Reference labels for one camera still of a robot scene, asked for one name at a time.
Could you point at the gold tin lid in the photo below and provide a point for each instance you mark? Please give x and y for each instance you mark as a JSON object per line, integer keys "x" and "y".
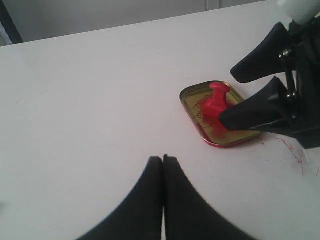
{"x": 193, "y": 99}

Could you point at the red stamp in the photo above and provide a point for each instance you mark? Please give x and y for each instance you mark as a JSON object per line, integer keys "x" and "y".
{"x": 214, "y": 106}

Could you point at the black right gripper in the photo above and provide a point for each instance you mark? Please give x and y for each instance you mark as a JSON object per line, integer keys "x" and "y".
{"x": 269, "y": 110}

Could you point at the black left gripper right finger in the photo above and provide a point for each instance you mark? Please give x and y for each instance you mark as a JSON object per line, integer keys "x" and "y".
{"x": 187, "y": 216}

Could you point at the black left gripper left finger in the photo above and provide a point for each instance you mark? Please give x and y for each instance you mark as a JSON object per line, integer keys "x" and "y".
{"x": 140, "y": 215}

